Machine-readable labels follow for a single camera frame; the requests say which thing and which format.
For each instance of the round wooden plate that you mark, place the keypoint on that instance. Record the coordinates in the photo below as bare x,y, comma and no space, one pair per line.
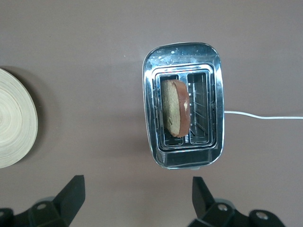
14,118

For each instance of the brown bread slice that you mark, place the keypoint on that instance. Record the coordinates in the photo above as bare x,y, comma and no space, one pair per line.
172,108

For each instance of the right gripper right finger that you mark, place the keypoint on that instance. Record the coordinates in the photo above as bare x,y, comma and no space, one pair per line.
208,212

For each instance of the chrome two-slot toaster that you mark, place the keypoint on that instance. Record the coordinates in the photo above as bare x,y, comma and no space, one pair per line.
184,54

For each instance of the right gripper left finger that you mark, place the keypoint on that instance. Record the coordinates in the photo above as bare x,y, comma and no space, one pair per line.
64,208

